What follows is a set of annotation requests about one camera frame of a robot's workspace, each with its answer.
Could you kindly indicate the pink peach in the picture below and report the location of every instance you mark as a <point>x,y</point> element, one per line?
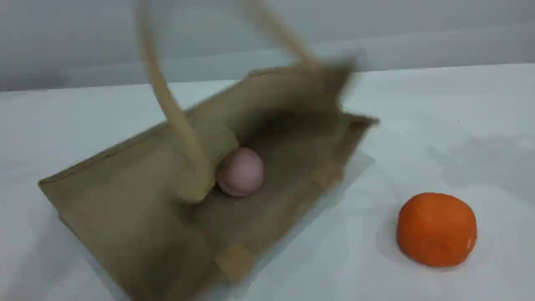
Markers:
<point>242,173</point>

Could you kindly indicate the brown jute tote bag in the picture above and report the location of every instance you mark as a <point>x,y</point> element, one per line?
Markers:
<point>125,217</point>

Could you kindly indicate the orange fruit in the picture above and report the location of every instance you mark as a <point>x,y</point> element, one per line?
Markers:
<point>436,230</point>

